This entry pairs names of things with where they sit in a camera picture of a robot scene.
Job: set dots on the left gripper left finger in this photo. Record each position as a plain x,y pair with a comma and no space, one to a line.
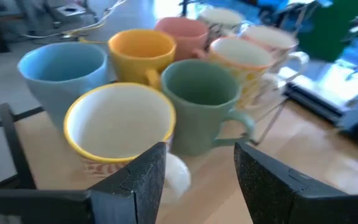
135,186

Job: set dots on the grey box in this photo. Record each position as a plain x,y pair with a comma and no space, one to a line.
70,10

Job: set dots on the wooden shelf black legs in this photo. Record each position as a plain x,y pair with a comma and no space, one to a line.
48,155

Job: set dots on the orange mug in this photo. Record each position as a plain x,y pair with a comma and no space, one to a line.
141,49

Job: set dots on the white mug yellow rim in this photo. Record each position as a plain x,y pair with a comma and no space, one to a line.
120,121

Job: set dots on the patterned mug white rim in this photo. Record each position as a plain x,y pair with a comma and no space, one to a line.
221,17

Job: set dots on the green panel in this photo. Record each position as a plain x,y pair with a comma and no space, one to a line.
331,31

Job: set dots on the green mug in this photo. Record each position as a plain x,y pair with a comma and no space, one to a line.
197,93

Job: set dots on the blue mug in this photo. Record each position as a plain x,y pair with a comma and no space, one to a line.
61,71

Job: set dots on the patterned mug pink rim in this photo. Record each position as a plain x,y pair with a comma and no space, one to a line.
269,35

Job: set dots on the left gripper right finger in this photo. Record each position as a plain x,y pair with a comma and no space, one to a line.
269,186

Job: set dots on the yellow patterned mug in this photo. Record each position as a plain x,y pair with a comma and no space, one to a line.
241,53

